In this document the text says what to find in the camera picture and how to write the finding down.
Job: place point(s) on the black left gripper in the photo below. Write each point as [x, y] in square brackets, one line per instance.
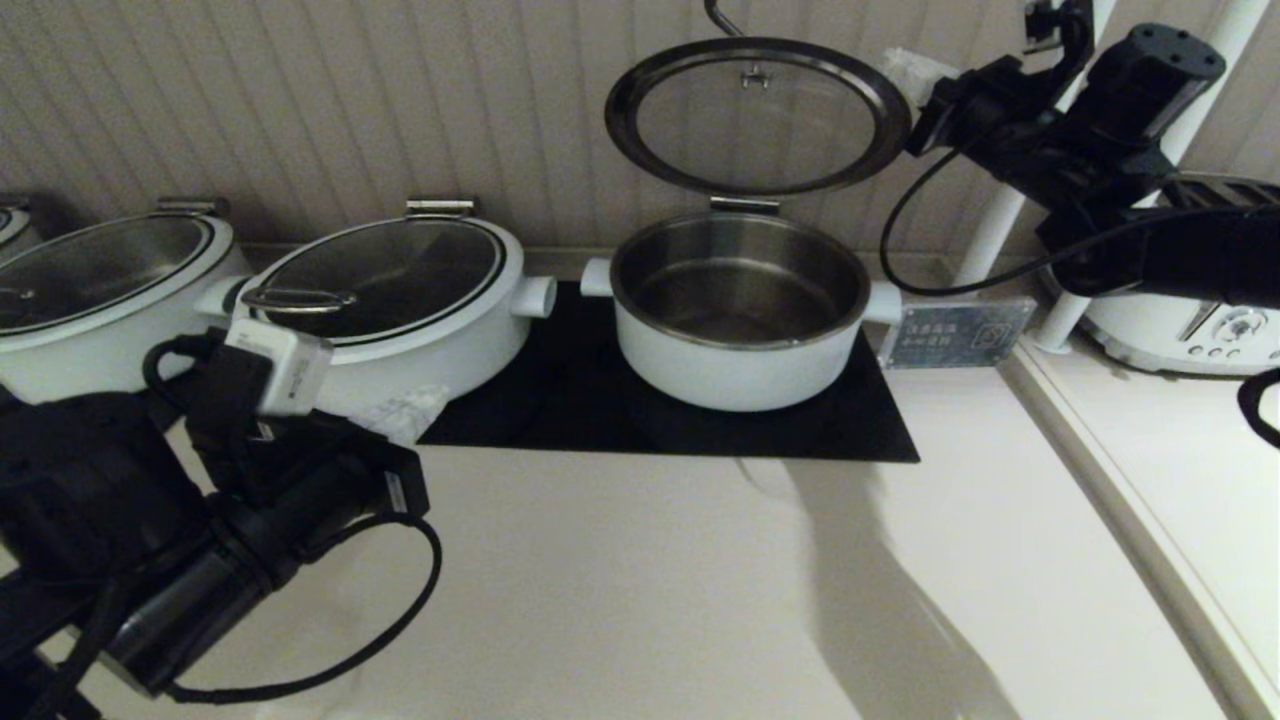
[90, 490]

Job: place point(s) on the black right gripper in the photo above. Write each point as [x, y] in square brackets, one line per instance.
[1130, 120]

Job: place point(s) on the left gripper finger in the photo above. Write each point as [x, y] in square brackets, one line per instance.
[405, 408]
[405, 430]

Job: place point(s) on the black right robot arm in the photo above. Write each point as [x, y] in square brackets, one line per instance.
[1180, 255]

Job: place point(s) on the shallow wide white pot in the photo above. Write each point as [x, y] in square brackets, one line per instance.
[80, 370]
[450, 370]

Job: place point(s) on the small white lidded pot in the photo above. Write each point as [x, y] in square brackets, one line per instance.
[12, 235]

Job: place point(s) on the deep white round pot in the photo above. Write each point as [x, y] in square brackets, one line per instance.
[740, 380]

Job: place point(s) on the large black induction cooktop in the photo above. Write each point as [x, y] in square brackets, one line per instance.
[570, 400]

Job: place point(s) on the white toaster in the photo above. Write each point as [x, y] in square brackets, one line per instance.
[1180, 340]

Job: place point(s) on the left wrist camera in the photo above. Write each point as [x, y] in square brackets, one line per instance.
[285, 365]

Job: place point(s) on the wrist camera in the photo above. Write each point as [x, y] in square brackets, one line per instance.
[285, 365]
[1075, 30]

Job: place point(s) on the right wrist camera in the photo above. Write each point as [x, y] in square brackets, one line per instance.
[1075, 30]

